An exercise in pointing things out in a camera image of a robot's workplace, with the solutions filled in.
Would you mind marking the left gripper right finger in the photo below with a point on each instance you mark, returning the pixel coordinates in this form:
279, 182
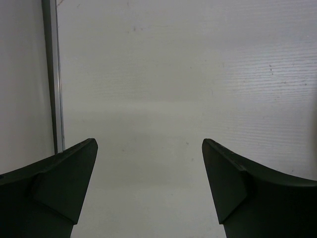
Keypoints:
254, 201

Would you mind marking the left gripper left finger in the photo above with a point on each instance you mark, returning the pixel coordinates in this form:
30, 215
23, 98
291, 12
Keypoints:
45, 199

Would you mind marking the left aluminium table rail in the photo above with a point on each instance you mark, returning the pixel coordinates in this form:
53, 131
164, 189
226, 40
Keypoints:
49, 9

